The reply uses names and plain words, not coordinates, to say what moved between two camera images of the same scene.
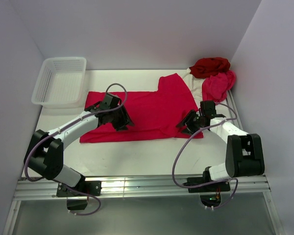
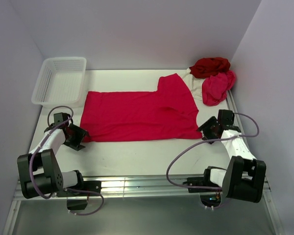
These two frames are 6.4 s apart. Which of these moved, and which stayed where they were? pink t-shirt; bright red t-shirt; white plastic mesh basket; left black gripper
Moved: left black gripper
Stayed: white plastic mesh basket; pink t-shirt; bright red t-shirt
